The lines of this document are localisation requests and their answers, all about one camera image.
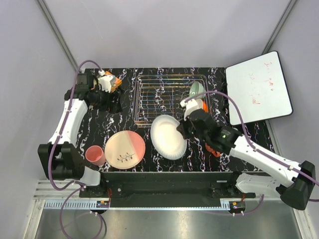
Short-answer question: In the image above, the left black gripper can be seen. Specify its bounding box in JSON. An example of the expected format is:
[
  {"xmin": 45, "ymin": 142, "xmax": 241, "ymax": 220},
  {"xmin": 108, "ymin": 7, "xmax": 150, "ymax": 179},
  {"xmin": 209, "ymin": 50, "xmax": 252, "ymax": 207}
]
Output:
[{"xmin": 90, "ymin": 85, "xmax": 122, "ymax": 114}]

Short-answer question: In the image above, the white orange bowl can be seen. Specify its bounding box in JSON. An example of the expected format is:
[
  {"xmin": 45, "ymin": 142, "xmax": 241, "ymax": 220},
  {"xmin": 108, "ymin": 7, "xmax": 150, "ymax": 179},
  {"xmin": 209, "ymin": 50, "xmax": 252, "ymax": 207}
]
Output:
[{"xmin": 201, "ymin": 100, "xmax": 208, "ymax": 113}]

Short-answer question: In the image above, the white scalloped plate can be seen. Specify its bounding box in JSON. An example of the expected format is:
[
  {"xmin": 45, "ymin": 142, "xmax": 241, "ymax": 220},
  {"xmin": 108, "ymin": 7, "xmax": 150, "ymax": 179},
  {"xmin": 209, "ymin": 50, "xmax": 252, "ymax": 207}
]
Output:
[{"xmin": 150, "ymin": 115, "xmax": 187, "ymax": 160}]

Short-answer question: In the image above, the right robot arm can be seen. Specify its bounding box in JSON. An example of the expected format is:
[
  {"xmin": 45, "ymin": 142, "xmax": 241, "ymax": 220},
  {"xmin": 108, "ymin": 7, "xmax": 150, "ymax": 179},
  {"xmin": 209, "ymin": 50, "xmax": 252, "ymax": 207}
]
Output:
[{"xmin": 176, "ymin": 110, "xmax": 317, "ymax": 210}]

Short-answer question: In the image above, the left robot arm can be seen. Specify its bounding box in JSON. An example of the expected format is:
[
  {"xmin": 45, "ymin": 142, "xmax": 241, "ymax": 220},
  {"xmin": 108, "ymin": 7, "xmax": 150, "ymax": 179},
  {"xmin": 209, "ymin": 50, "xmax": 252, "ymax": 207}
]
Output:
[{"xmin": 37, "ymin": 71, "xmax": 122, "ymax": 197}]

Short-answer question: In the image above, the orange book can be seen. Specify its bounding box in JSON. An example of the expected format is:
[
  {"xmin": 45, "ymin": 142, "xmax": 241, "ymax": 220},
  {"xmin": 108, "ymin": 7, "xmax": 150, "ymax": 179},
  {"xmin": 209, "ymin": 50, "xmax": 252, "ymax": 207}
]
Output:
[{"xmin": 105, "ymin": 71, "xmax": 122, "ymax": 92}]

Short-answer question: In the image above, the orange mug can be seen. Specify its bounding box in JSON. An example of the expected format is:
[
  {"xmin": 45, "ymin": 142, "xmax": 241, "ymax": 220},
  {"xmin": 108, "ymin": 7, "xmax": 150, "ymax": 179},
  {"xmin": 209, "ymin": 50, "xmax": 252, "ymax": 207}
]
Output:
[{"xmin": 205, "ymin": 143, "xmax": 221, "ymax": 157}]

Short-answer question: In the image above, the pink beige plate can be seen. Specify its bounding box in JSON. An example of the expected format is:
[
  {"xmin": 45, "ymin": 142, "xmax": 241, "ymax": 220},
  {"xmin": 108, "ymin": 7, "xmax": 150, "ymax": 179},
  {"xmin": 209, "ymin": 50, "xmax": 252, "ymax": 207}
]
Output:
[{"xmin": 104, "ymin": 130, "xmax": 146, "ymax": 170}]

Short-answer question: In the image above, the pink plastic cup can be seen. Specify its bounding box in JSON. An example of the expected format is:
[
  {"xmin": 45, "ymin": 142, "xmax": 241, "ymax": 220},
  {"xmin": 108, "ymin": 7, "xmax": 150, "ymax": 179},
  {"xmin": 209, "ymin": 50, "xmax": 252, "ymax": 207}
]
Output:
[{"xmin": 85, "ymin": 145, "xmax": 106, "ymax": 166}]

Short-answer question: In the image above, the white board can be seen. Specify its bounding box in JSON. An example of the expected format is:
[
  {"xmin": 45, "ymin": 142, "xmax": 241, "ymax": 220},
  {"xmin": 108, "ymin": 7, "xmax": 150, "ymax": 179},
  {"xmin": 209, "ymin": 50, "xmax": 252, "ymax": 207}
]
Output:
[{"xmin": 225, "ymin": 51, "xmax": 294, "ymax": 123}]

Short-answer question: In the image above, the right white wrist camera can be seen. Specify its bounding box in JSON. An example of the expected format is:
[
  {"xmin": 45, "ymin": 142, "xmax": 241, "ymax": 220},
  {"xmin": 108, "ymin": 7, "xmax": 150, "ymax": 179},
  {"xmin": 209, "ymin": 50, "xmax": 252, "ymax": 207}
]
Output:
[{"xmin": 180, "ymin": 99, "xmax": 203, "ymax": 121}]

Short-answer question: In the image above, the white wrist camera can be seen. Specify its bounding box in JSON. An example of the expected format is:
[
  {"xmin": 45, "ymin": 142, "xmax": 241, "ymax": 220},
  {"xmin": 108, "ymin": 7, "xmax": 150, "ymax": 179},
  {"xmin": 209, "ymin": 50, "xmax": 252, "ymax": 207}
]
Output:
[
  {"xmin": 180, "ymin": 99, "xmax": 203, "ymax": 121},
  {"xmin": 98, "ymin": 71, "xmax": 116, "ymax": 93}
]

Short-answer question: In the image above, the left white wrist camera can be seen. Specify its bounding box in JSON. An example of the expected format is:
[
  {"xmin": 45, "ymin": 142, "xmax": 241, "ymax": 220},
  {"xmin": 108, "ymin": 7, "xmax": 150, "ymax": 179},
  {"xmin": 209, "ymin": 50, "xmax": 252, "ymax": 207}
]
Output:
[{"xmin": 98, "ymin": 71, "xmax": 116, "ymax": 93}]

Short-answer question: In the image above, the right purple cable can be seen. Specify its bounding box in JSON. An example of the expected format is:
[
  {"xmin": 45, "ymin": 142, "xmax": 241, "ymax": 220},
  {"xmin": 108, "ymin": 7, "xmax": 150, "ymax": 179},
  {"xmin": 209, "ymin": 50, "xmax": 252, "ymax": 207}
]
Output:
[{"xmin": 185, "ymin": 91, "xmax": 319, "ymax": 216}]

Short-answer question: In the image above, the purple cable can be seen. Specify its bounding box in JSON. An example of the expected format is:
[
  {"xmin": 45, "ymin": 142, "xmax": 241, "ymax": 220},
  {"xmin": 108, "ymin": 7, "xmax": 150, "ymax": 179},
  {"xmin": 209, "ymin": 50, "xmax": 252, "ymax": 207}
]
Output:
[
  {"xmin": 185, "ymin": 91, "xmax": 319, "ymax": 216},
  {"xmin": 47, "ymin": 59, "xmax": 108, "ymax": 239}
]

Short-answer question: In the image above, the wire dish rack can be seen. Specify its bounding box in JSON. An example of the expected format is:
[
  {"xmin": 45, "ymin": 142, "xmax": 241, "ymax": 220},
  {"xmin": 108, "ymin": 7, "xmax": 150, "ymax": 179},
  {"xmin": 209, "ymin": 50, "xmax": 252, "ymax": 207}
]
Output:
[{"xmin": 132, "ymin": 74, "xmax": 208, "ymax": 127}]

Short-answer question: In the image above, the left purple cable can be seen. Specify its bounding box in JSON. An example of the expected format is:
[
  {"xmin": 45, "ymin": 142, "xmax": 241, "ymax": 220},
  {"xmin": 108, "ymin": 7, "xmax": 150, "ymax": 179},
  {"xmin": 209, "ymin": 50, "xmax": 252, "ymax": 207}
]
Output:
[{"xmin": 47, "ymin": 59, "xmax": 108, "ymax": 239}]

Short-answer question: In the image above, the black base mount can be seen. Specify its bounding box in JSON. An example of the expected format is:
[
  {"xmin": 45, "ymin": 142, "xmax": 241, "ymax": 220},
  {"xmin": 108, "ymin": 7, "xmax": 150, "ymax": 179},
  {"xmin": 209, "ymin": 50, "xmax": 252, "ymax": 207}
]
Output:
[{"xmin": 79, "ymin": 172, "xmax": 256, "ymax": 210}]

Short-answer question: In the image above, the aluminium rail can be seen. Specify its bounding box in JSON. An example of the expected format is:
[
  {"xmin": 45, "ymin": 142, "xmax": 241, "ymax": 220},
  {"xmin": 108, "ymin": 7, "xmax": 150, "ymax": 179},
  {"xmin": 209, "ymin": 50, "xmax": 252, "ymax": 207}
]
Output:
[{"xmin": 33, "ymin": 174, "xmax": 288, "ymax": 213}]

